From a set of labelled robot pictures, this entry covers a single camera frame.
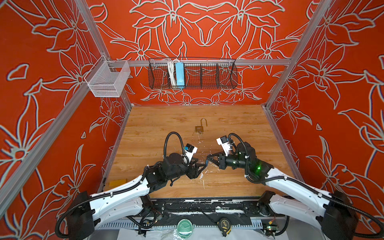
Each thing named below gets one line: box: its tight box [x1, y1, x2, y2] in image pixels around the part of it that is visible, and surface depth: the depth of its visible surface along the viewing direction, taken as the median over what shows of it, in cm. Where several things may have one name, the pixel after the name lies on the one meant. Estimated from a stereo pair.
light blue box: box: [175, 62, 185, 86], surface depth 91 cm
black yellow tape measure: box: [217, 218, 232, 237], surface depth 68 cm
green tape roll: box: [177, 218, 193, 238], surface depth 68 cm
